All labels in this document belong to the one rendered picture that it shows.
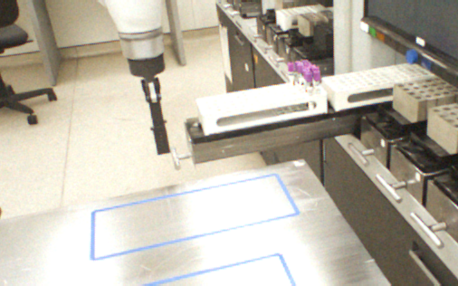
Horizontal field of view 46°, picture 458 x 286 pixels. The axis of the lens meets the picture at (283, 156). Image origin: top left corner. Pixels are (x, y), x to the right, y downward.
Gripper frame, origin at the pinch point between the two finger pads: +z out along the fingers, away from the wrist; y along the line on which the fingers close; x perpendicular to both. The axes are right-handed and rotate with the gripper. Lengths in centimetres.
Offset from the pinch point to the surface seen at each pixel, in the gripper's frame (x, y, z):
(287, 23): -51, 66, -4
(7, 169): 78, 164, 80
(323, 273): -18, -58, -2
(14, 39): 68, 229, 29
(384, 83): -54, -5, -6
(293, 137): -29.8, -6.8, 2.3
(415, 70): -65, 0, -6
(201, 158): -7.8, -6.8, 3.3
